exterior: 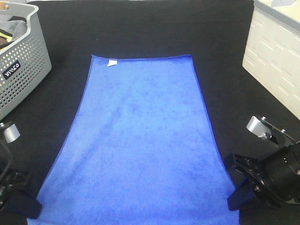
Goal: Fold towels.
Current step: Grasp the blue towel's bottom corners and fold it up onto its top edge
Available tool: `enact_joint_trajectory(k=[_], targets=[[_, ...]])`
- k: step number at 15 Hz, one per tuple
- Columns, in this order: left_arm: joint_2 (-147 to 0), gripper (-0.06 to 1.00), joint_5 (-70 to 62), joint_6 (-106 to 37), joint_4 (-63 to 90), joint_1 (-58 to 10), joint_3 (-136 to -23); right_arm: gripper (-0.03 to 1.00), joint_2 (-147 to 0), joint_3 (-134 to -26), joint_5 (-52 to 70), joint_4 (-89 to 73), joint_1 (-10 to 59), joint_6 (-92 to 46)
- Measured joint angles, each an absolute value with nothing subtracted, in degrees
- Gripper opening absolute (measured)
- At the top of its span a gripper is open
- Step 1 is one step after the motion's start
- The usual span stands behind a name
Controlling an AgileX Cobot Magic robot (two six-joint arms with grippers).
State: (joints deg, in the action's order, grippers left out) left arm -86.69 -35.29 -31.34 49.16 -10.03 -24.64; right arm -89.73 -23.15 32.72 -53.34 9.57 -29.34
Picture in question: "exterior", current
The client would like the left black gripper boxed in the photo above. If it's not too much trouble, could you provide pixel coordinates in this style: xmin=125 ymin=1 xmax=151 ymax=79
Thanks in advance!
xmin=0 ymin=137 xmax=42 ymax=219

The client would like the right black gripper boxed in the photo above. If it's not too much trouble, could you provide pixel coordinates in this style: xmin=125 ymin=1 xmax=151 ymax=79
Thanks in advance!
xmin=224 ymin=143 xmax=300 ymax=211

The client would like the blue microfiber towel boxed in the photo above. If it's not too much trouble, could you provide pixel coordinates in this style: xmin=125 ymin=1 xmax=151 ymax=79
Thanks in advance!
xmin=27 ymin=55 xmax=239 ymax=225

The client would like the white plastic storage basket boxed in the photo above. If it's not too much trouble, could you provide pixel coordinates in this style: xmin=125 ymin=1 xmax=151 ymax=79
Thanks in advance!
xmin=242 ymin=0 xmax=300 ymax=118

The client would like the grey perforated laundry basket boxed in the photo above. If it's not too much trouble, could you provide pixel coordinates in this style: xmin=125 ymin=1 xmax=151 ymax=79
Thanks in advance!
xmin=0 ymin=1 xmax=52 ymax=119

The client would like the black fabric table cover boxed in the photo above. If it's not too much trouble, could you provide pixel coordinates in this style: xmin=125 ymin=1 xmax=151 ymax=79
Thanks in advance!
xmin=6 ymin=0 xmax=300 ymax=225

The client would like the brown cloth in basket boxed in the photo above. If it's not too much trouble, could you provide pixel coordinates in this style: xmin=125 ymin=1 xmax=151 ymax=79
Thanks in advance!
xmin=0 ymin=37 xmax=11 ymax=49

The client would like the yellow cloth in basket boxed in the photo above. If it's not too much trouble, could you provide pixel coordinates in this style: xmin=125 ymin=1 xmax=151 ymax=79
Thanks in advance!
xmin=0 ymin=33 xmax=12 ymax=42

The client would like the grey towel in basket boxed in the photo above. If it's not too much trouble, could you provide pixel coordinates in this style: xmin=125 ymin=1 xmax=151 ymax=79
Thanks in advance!
xmin=0 ymin=20 xmax=27 ymax=41

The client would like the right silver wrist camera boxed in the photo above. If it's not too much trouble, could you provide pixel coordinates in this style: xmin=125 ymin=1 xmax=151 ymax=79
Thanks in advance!
xmin=246 ymin=116 xmax=272 ymax=139

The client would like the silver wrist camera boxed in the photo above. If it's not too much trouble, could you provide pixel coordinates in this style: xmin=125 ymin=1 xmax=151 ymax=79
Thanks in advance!
xmin=0 ymin=121 xmax=20 ymax=143
xmin=246 ymin=116 xmax=272 ymax=139

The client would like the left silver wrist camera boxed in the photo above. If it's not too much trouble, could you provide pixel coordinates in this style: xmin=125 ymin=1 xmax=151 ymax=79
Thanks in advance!
xmin=0 ymin=121 xmax=20 ymax=143

